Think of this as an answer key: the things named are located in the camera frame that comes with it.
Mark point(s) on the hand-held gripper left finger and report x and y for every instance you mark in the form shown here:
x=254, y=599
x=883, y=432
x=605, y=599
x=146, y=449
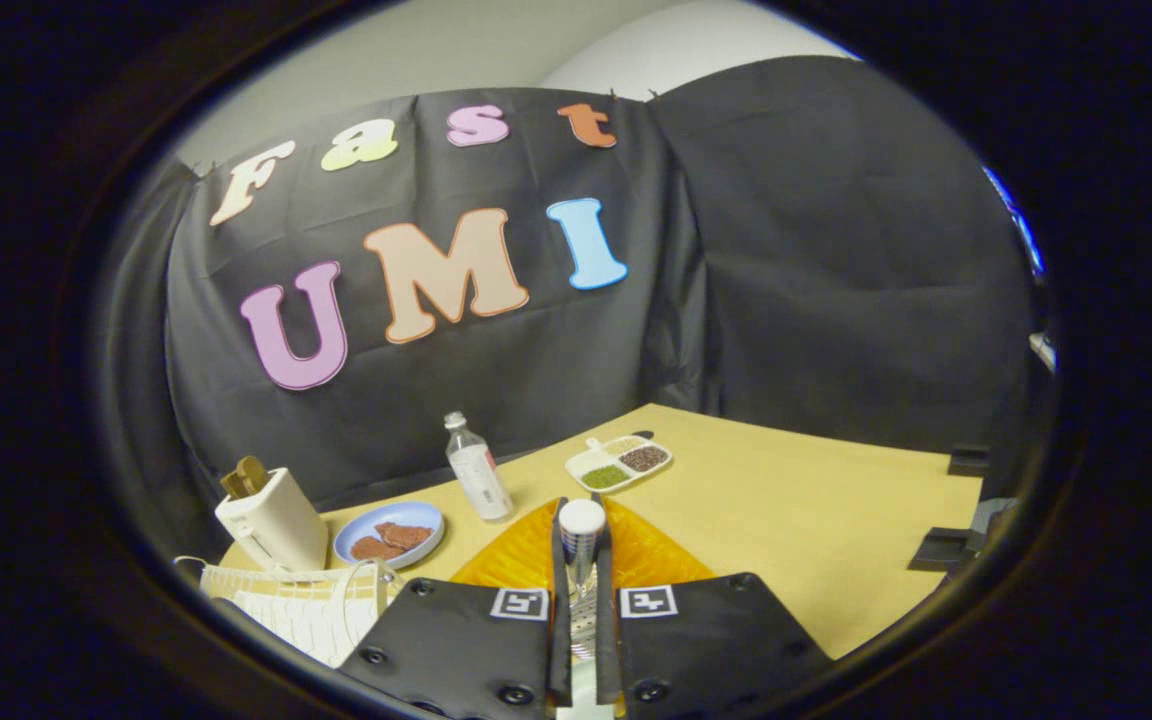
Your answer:
x=561, y=620

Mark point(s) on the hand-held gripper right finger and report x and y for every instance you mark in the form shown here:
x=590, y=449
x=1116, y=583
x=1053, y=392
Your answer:
x=604, y=630

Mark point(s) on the white divided grain dish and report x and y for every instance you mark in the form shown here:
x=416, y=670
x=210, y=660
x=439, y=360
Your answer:
x=616, y=462

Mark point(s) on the blue plate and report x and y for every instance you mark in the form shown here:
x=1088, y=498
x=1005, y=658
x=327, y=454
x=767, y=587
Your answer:
x=386, y=512

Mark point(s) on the clear plastic bottle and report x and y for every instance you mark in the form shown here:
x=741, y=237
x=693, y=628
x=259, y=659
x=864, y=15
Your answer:
x=481, y=480

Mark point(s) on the brown meat piece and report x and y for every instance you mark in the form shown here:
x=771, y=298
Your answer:
x=406, y=534
x=374, y=549

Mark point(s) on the white toaster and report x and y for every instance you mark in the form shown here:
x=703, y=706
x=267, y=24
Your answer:
x=276, y=525

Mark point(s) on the brown toast slice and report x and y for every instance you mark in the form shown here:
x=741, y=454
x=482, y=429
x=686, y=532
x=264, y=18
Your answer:
x=254, y=472
x=234, y=484

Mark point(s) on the large black block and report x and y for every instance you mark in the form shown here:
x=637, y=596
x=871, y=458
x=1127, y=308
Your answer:
x=956, y=545

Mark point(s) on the small black block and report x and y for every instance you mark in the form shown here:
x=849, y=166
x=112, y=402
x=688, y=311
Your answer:
x=968, y=462

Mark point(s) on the black backdrop cloth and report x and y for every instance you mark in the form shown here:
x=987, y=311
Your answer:
x=836, y=300

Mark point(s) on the blue lit screen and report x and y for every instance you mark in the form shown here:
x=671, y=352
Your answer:
x=1021, y=225

